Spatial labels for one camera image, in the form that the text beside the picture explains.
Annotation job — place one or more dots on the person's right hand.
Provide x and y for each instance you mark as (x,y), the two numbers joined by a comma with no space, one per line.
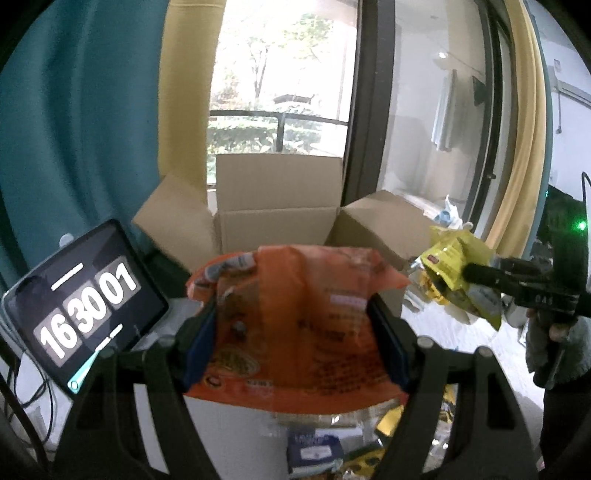
(561,331)

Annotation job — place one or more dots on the orange snack packet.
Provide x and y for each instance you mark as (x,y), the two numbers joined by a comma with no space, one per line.
(295,323)

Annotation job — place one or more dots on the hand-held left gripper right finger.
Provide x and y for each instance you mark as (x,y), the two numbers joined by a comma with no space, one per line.
(388,344)

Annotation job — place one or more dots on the person's dark clothing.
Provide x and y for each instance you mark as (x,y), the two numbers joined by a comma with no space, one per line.
(570,434)

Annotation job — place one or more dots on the tablet with clock display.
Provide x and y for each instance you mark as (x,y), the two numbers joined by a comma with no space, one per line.
(87,304)

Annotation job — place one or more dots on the dark window frame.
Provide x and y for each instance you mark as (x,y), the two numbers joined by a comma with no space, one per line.
(369,101)

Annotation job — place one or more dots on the teal curtain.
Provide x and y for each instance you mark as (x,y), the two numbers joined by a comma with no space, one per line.
(78,120)

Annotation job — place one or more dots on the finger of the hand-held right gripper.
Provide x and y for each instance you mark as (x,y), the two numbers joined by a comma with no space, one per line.
(494,276)

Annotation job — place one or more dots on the yellow curtain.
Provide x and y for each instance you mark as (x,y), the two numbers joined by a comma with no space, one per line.
(517,138)
(191,92)

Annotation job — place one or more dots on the white plastic bag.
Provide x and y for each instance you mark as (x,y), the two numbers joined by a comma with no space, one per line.
(447,214)

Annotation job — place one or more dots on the dark blue carton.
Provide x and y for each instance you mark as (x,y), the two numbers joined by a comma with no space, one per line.
(314,450)

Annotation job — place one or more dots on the brown cardboard box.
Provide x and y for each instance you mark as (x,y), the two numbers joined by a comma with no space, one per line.
(277,217)

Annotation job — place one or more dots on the large yellow black packet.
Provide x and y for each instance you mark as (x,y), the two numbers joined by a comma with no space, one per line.
(415,415)

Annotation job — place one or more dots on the white textured tablecloth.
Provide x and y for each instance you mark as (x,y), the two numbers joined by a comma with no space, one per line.
(452,341)

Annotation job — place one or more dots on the balcony railing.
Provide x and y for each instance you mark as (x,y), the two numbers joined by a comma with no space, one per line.
(277,120)

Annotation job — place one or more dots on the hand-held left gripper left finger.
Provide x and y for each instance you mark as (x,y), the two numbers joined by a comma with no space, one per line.
(199,344)

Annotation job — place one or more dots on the yellow snack packet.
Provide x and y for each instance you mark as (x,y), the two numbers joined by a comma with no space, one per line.
(455,272)

